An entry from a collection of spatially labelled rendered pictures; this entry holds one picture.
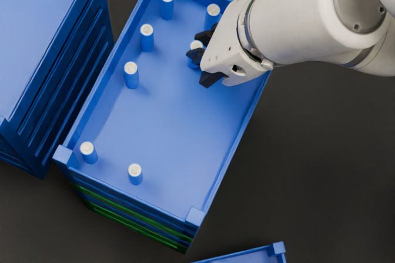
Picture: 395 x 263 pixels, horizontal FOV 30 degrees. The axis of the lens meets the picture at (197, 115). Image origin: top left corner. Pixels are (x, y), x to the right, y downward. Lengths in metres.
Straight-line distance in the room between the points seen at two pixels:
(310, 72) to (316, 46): 0.78
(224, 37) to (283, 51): 0.12
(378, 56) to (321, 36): 0.09
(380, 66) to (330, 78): 0.72
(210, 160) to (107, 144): 0.14
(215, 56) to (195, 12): 0.22
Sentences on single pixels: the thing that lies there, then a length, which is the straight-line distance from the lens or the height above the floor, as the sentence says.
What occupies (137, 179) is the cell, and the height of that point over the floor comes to 0.45.
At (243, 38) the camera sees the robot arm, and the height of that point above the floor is 0.64.
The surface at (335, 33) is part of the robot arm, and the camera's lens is 0.67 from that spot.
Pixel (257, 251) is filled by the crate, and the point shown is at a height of 0.00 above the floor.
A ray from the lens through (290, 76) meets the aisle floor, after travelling 1.47.
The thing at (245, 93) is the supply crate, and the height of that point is 0.40.
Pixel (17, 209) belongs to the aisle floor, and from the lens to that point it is 1.41.
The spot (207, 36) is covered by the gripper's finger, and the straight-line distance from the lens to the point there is 0.94.
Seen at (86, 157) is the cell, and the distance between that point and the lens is 0.94.
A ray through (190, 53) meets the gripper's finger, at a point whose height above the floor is 0.48.
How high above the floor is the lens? 1.37
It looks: 75 degrees down
